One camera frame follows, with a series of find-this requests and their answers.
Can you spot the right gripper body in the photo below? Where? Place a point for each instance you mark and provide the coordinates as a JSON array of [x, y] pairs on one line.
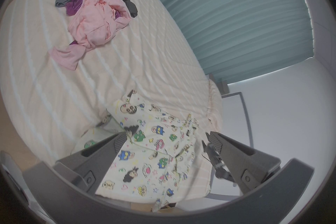
[[215, 158]]

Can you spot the pink garment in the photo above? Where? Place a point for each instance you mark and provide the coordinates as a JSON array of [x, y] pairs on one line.
[[97, 23]]

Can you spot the bed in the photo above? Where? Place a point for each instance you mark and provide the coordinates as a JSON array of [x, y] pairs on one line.
[[52, 73]]

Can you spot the blue-green curtain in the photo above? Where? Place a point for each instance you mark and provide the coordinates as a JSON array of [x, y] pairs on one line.
[[236, 7]]

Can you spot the pale pink pillow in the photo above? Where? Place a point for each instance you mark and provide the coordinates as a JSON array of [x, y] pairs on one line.
[[215, 104]]

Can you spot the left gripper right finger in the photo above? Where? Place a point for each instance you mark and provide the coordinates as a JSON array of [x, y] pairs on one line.
[[249, 167]]

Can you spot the white printed pyjama top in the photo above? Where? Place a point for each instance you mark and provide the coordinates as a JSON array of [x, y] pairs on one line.
[[157, 144]]

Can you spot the grey bedside table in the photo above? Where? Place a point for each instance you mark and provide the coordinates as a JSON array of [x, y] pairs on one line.
[[220, 85]]

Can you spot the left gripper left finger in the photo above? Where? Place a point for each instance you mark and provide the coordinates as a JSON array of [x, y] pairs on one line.
[[97, 165]]

